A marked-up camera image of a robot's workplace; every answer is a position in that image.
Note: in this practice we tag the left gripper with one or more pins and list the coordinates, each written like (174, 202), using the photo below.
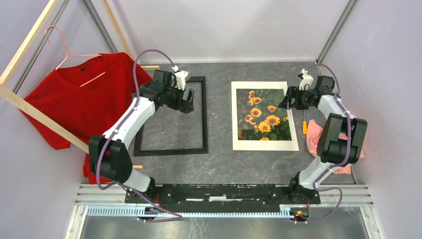
(185, 106)

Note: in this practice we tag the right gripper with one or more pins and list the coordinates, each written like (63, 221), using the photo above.
(293, 91)

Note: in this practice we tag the yellow handled screwdriver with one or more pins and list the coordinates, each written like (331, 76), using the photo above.
(305, 124)

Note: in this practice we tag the black picture frame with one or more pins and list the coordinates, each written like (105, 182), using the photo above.
(137, 152)

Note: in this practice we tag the sunflower photo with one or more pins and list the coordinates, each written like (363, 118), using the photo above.
(259, 117)

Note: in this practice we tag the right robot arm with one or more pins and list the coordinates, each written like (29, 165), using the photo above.
(342, 136)

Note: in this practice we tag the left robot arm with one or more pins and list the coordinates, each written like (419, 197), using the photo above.
(108, 153)

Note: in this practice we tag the red t-shirt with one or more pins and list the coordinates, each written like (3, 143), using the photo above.
(96, 107)

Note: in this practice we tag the pink clothes hanger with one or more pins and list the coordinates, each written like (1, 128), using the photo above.
(69, 54)

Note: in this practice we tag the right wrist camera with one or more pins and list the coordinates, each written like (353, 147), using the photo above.
(306, 80)

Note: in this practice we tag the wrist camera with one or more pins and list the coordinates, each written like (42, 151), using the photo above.
(181, 77)
(306, 80)

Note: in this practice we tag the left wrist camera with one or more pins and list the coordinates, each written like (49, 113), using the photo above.
(181, 77)

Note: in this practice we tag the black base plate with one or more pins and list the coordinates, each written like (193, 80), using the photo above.
(229, 198)

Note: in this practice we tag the white cable duct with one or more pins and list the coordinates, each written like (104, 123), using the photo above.
(143, 211)

